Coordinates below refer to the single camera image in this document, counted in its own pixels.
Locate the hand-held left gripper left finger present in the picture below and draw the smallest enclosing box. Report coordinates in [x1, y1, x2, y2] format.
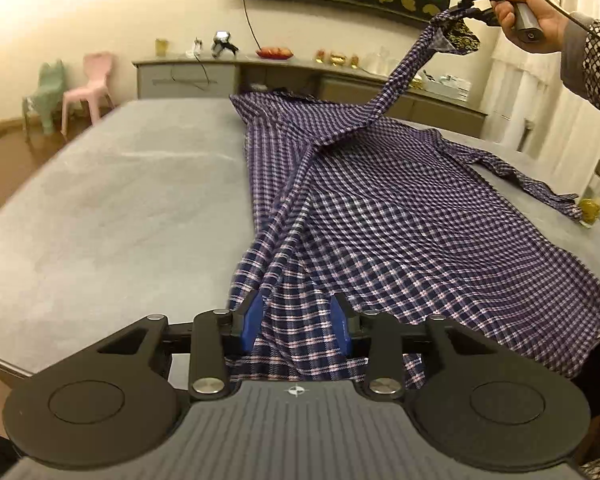
[96, 291, 267, 402]

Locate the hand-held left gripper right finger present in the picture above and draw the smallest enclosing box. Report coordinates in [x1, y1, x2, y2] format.
[329, 291, 486, 402]

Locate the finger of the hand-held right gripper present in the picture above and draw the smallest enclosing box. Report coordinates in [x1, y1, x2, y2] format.
[450, 4, 498, 26]

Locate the blue plaid shirt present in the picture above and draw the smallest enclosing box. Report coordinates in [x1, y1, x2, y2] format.
[226, 7, 600, 392]

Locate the person's right hand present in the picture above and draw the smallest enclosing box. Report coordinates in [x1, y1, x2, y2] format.
[491, 0, 570, 54]

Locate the white storage box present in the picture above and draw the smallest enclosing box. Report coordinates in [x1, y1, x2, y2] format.
[422, 74, 471, 103]

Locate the group of clear drinking glasses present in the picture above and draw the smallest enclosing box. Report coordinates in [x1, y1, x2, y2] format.
[365, 47, 398, 73]

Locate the cream curtain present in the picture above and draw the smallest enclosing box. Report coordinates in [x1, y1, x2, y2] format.
[527, 55, 600, 183]

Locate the glass tea bottle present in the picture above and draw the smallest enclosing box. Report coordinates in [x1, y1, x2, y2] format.
[577, 160, 600, 228]

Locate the grey sideboard cabinet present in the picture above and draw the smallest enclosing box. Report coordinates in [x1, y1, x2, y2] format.
[132, 55, 488, 138]

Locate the black spare hand-held gripper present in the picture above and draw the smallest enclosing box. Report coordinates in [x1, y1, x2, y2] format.
[211, 31, 239, 57]

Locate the pink plastic chair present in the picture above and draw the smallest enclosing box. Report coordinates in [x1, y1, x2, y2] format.
[60, 51, 116, 138]

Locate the green plastic chair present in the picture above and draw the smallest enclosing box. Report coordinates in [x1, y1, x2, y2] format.
[22, 59, 65, 141]

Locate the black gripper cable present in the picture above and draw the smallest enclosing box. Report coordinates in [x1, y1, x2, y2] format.
[547, 1, 600, 51]

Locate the brown television cable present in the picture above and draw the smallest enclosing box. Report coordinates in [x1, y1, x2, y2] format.
[241, 0, 262, 52]

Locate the black charger cable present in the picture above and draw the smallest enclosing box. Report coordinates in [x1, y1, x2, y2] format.
[170, 56, 214, 87]

